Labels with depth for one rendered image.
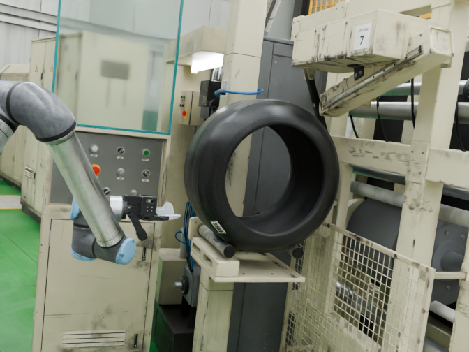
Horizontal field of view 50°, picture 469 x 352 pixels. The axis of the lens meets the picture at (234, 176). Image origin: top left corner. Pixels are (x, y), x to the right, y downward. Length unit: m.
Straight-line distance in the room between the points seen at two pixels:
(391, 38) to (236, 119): 0.58
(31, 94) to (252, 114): 0.75
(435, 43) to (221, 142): 0.76
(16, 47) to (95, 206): 9.47
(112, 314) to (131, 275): 0.21
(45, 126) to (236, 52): 1.04
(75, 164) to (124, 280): 1.16
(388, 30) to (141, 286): 1.62
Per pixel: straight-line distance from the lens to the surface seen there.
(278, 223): 2.16
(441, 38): 1.80
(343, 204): 2.41
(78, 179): 1.51
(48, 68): 5.98
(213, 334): 2.39
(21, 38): 11.00
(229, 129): 1.77
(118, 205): 1.79
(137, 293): 2.58
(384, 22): 1.79
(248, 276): 1.93
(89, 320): 2.60
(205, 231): 2.09
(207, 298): 2.31
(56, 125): 1.41
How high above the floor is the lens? 1.37
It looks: 6 degrees down
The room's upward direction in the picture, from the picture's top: 7 degrees clockwise
